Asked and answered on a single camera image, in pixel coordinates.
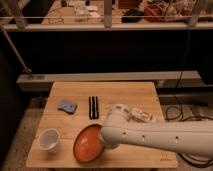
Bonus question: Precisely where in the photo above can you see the blue sponge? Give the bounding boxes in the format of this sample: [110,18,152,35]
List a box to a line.
[58,101,77,114]

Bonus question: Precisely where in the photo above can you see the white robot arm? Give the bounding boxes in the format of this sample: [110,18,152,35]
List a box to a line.
[99,104,213,159]

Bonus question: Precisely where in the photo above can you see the diagonal metal pole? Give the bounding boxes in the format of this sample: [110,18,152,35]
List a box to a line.
[0,26,32,78]

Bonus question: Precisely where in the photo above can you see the black object on shelf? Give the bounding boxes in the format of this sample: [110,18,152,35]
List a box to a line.
[121,8,144,23]

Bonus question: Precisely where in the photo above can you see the black cable on floor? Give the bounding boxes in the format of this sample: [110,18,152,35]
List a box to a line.
[164,33,213,169]

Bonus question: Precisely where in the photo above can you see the white plastic bottle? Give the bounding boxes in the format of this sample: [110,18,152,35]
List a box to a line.
[131,108,157,123]

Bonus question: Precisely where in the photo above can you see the black rectangular brush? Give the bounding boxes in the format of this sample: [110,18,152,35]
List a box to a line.
[88,96,99,119]

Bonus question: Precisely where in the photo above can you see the grey metal rail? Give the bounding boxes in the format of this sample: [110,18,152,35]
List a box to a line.
[17,71,204,92]

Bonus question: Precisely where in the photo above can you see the red object on shelf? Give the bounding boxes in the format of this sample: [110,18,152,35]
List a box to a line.
[144,3,172,22]

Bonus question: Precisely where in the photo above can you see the white plastic cup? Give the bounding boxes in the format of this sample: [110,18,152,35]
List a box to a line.
[38,128,60,154]

